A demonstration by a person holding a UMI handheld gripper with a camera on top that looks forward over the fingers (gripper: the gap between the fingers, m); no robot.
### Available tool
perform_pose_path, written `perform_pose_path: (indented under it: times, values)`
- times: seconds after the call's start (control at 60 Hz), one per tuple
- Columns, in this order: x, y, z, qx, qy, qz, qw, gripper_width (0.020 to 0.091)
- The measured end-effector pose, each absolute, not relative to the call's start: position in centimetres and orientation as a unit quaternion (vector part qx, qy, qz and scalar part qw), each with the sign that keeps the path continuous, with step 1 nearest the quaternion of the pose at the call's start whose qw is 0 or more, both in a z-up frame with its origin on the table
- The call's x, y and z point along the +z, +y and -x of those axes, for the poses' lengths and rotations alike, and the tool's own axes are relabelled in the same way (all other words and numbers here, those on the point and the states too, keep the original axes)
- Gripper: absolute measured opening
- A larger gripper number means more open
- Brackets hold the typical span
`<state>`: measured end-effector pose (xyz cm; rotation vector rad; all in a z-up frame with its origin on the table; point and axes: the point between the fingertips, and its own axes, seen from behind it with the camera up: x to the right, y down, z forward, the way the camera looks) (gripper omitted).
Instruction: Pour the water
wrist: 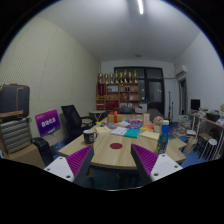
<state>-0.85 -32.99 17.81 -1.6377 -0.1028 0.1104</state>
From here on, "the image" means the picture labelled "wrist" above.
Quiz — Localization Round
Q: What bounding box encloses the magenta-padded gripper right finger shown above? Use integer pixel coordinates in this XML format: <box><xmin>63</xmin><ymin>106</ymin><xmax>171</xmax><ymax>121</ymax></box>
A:
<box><xmin>130</xmin><ymin>143</ymin><xmax>184</xmax><ymax>186</ymax></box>

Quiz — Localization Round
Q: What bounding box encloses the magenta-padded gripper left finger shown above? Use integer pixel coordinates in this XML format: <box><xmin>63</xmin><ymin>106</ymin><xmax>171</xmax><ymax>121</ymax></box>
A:
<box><xmin>43</xmin><ymin>144</ymin><xmax>96</xmax><ymax>188</ymax></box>

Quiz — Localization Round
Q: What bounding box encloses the blue drink bottle white cap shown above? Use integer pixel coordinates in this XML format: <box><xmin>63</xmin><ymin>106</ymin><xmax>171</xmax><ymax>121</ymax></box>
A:
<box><xmin>155</xmin><ymin>119</ymin><xmax>170</xmax><ymax>155</ymax></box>

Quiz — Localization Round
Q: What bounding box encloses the beige notebook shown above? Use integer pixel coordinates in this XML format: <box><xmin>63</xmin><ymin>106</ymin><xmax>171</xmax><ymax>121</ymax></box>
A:
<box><xmin>94</xmin><ymin>125</ymin><xmax>112</xmax><ymax>135</ymax></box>
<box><xmin>139</xmin><ymin>130</ymin><xmax>161</xmax><ymax>141</ymax></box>

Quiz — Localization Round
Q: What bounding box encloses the black mug white inside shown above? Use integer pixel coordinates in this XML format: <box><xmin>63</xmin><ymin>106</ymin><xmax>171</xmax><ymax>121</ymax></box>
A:
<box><xmin>82</xmin><ymin>129</ymin><xmax>99</xmax><ymax>145</ymax></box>

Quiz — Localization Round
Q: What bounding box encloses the teal book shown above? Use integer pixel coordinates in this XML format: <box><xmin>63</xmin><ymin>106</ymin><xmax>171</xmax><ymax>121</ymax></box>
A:
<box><xmin>123</xmin><ymin>128</ymin><xmax>141</xmax><ymax>139</ymax></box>

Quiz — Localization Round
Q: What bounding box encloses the orange yellow book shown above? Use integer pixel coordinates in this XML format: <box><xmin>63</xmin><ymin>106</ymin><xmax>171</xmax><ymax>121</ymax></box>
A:
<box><xmin>140</xmin><ymin>124</ymin><xmax>155</xmax><ymax>132</ymax></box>

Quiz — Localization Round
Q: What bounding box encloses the flat round red coaster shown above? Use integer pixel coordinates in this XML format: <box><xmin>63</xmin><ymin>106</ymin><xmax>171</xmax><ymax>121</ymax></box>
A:
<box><xmin>109</xmin><ymin>142</ymin><xmax>124</xmax><ymax>150</ymax></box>

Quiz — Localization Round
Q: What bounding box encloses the black suitcase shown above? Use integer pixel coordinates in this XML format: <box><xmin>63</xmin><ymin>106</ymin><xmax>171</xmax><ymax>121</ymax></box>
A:
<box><xmin>30</xmin><ymin>136</ymin><xmax>55</xmax><ymax>167</ymax></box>

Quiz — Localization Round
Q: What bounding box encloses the blue book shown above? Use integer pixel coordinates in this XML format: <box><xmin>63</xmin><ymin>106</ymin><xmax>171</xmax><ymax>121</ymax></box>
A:
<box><xmin>125</xmin><ymin>121</ymin><xmax>143</xmax><ymax>130</ymax></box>

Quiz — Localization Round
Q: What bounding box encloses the pink flower bouquet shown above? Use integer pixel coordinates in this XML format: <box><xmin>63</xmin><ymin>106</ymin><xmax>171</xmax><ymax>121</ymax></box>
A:
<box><xmin>152</xmin><ymin>115</ymin><xmax>164</xmax><ymax>134</ymax></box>

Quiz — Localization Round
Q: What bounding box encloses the standing kraft paper box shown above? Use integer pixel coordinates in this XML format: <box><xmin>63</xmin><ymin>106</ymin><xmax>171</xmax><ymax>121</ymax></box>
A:
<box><xmin>142</xmin><ymin>112</ymin><xmax>151</xmax><ymax>126</ymax></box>

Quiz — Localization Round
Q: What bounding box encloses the pink packet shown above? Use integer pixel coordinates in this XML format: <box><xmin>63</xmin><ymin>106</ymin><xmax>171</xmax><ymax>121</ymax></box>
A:
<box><xmin>127</xmin><ymin>118</ymin><xmax>144</xmax><ymax>125</ymax></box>

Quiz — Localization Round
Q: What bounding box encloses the black office chair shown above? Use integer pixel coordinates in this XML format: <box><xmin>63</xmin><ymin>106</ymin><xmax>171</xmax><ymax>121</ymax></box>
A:
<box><xmin>60</xmin><ymin>104</ymin><xmax>96</xmax><ymax>141</ymax></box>

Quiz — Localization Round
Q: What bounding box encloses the grey armchair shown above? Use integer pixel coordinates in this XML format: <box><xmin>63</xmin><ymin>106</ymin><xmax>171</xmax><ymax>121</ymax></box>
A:
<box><xmin>146</xmin><ymin>108</ymin><xmax>166</xmax><ymax>123</ymax></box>

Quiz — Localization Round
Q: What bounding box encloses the purple sign board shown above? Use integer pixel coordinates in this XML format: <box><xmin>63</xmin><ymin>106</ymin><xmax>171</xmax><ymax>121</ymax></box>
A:
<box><xmin>34</xmin><ymin>108</ymin><xmax>62</xmax><ymax>138</ymax></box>

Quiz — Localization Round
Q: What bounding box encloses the cardboard box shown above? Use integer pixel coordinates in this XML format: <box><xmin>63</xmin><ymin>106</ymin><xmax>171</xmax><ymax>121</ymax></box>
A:
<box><xmin>0</xmin><ymin>143</ymin><xmax>46</xmax><ymax>169</ymax></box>

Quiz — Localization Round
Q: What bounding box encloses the small white round table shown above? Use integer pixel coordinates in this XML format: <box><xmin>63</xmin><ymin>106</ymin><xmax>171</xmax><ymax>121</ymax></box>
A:
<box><xmin>89</xmin><ymin>110</ymin><xmax>107</xmax><ymax>123</ymax></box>

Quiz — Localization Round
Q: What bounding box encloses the yellow gift box red ribbon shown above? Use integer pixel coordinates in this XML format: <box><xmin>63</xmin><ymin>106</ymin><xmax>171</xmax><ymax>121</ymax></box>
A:
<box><xmin>106</xmin><ymin>110</ymin><xmax>124</xmax><ymax>124</ymax></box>

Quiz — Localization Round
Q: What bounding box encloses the brown wooden stool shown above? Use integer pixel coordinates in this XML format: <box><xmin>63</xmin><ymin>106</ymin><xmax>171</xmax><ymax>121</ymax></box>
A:
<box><xmin>196</xmin><ymin>132</ymin><xmax>214</xmax><ymax>154</ymax></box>

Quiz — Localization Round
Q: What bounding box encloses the white round stool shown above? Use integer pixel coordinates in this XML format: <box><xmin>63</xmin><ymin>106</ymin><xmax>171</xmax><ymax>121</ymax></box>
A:
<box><xmin>203</xmin><ymin>138</ymin><xmax>218</xmax><ymax>162</ymax></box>

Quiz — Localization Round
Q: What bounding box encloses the silver ribbed suitcase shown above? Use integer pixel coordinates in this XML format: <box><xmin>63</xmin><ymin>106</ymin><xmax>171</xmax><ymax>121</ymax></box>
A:
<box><xmin>0</xmin><ymin>117</ymin><xmax>33</xmax><ymax>155</ymax></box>

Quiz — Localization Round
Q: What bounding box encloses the black framed glass door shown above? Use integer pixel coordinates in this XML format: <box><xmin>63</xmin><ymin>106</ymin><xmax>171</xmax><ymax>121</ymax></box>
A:
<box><xmin>113</xmin><ymin>66</ymin><xmax>165</xmax><ymax>116</ymax></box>

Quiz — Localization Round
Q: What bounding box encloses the wooden shelf unit with trophies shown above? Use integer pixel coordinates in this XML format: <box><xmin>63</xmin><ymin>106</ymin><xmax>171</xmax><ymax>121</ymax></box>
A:
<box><xmin>95</xmin><ymin>69</ymin><xmax>141</xmax><ymax>112</ymax></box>

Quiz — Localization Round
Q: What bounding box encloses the cluttered side desk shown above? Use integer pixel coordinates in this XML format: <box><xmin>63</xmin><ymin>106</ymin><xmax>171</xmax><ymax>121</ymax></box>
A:
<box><xmin>191</xmin><ymin>111</ymin><xmax>224</xmax><ymax>158</ymax></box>

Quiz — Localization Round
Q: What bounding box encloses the black computer monitor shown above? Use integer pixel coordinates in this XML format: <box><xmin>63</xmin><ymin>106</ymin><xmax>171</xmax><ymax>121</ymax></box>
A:
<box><xmin>190</xmin><ymin>98</ymin><xmax>201</xmax><ymax>111</ymax></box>

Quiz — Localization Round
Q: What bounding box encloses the dark suitcase brown trim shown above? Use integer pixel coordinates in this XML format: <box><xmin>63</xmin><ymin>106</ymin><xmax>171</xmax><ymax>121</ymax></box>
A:
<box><xmin>0</xmin><ymin>83</ymin><xmax>31</xmax><ymax>121</ymax></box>

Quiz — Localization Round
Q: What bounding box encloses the ceiling tube light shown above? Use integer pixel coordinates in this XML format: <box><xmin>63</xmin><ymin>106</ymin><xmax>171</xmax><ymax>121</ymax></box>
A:
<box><xmin>136</xmin><ymin>0</ymin><xmax>145</xmax><ymax>16</ymax></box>

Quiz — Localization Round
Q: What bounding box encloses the white wall air conditioner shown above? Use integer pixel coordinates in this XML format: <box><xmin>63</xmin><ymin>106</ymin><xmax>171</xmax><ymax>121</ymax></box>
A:
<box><xmin>175</xmin><ymin>64</ymin><xmax>189</xmax><ymax>78</ymax></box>

